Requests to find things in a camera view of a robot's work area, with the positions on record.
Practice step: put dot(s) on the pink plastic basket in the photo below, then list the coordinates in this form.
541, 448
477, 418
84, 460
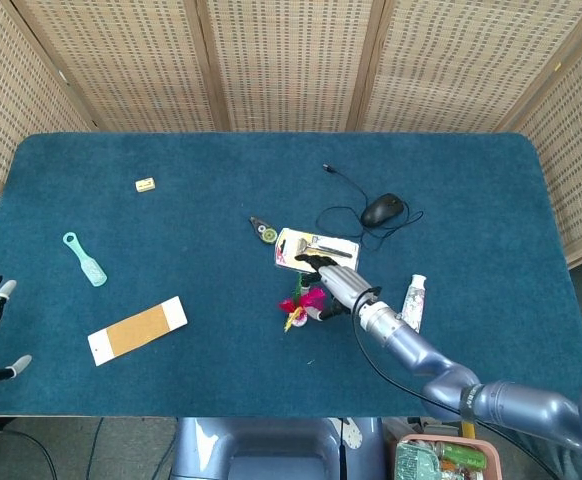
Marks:
493, 457

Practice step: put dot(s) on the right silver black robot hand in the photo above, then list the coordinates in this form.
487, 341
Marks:
343, 287

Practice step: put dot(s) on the gold and white card strip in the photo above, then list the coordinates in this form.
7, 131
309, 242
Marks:
136, 331

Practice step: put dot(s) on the yellow carded tool package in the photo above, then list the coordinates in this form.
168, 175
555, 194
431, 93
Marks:
343, 249

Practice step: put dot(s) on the pink feathered toy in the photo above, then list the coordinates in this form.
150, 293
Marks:
313, 299

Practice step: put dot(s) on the woven rattan screen panel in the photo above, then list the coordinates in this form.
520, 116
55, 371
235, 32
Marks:
576, 150
131, 65
291, 65
11, 100
461, 65

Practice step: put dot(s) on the mint green plastic brush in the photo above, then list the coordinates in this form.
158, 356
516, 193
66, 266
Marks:
88, 264

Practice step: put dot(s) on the white floral cream tube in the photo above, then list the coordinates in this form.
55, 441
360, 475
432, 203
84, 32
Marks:
415, 302

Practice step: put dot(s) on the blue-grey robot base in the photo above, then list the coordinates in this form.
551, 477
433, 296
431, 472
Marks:
271, 450

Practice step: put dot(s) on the black computer mouse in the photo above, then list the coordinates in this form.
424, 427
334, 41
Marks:
381, 210

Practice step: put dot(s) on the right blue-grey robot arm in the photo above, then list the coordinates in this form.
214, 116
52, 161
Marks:
411, 345

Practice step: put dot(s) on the cream rectangular eraser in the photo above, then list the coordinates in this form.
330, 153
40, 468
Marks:
146, 185

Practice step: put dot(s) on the green bottle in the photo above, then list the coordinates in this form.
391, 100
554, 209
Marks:
463, 456

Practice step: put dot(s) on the brown green correction tape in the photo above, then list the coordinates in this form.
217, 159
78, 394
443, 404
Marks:
269, 234

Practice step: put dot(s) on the green white packet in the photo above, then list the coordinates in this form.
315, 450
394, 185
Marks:
416, 462

